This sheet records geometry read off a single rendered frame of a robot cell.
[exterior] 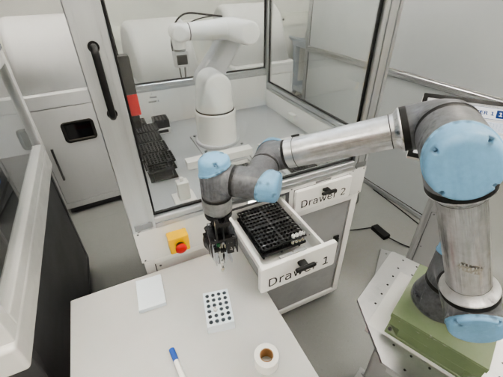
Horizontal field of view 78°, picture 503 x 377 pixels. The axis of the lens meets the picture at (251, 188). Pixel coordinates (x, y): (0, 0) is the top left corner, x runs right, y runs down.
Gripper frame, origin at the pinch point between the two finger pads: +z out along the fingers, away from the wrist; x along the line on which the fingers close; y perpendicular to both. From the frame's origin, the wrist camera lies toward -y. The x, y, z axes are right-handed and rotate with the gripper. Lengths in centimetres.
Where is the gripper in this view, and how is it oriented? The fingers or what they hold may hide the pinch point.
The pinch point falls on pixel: (221, 257)
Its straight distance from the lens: 95.4
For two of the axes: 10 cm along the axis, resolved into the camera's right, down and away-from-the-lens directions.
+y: 3.0, 5.5, -7.8
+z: 0.1, 8.2, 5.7
